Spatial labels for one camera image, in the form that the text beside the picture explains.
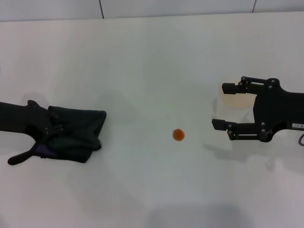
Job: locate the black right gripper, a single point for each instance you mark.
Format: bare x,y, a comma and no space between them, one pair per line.
275,109

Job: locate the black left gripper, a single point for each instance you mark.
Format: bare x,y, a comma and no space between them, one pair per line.
16,117

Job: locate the white paper cup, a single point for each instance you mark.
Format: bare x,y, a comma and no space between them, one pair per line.
235,99

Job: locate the dark blue rag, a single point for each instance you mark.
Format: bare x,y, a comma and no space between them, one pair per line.
80,128

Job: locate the small orange ball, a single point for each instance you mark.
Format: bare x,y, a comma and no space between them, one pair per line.
178,135

